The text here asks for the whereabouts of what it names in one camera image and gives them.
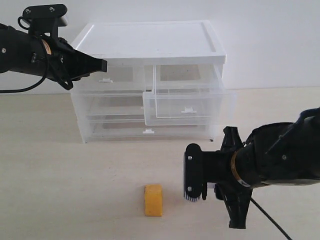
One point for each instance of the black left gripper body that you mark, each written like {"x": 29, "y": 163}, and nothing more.
{"x": 52, "y": 59}

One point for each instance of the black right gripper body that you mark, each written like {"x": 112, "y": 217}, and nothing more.
{"x": 230, "y": 170}

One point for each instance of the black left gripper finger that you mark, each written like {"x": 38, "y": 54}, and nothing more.
{"x": 80, "y": 59}
{"x": 83, "y": 68}

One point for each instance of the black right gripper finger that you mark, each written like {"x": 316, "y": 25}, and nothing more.
{"x": 236, "y": 202}
{"x": 231, "y": 140}

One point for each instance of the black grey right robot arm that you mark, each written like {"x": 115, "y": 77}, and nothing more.
{"x": 283, "y": 153}

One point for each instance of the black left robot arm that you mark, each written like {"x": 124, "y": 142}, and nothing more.
{"x": 12, "y": 53}

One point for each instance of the translucent middle wide drawer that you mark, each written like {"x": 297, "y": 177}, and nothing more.
{"x": 107, "y": 105}

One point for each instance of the translucent wide drawer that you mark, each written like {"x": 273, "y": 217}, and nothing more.
{"x": 107, "y": 105}
{"x": 106, "y": 129}

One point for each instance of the translucent bottom wide drawer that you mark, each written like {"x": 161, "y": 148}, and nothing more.
{"x": 106, "y": 129}

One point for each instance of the white plastic drawer cabinet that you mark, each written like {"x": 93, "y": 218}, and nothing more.
{"x": 144, "y": 44}

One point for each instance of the yellow cheese block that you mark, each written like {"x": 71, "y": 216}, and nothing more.
{"x": 153, "y": 200}

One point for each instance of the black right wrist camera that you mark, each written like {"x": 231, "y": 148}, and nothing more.
{"x": 194, "y": 184}

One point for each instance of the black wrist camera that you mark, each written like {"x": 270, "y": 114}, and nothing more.
{"x": 44, "y": 19}
{"x": 194, "y": 184}

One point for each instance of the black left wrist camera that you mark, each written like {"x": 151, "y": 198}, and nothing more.
{"x": 44, "y": 19}

